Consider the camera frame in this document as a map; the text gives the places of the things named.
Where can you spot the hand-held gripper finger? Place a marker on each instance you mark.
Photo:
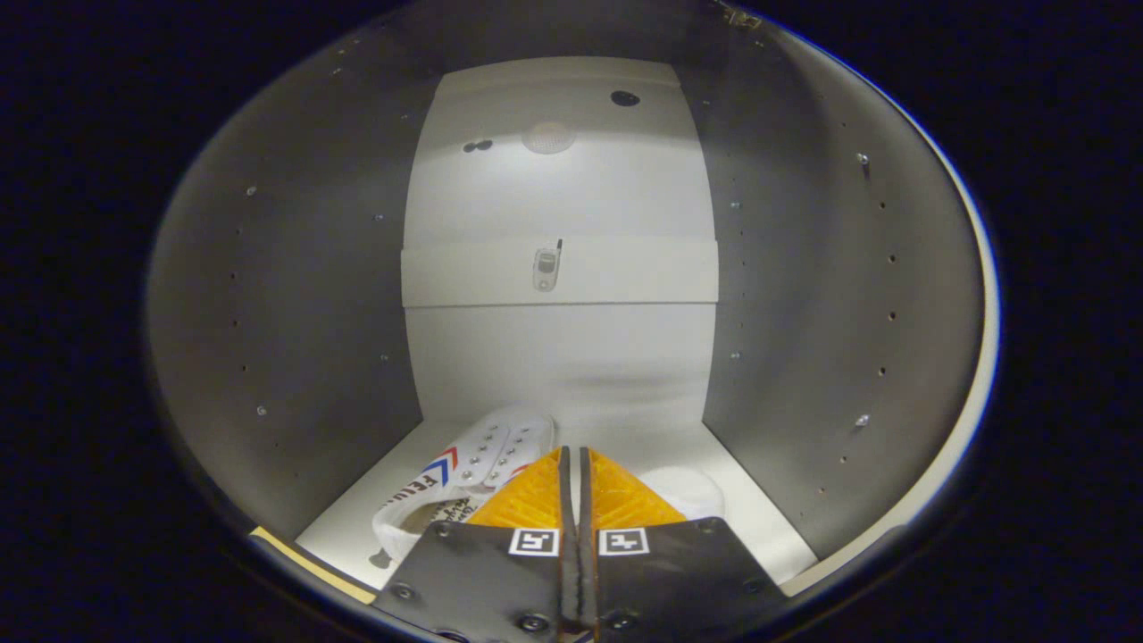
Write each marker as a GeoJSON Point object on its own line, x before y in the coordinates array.
{"type": "Point", "coordinates": [585, 500]}
{"type": "Point", "coordinates": [566, 500]}

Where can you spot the grey shoe cabinet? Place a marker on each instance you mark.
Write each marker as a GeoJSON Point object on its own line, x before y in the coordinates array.
{"type": "Point", "coordinates": [554, 357]}

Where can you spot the white sneaker shoe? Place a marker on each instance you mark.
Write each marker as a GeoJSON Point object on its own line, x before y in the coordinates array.
{"type": "Point", "coordinates": [487, 455]}

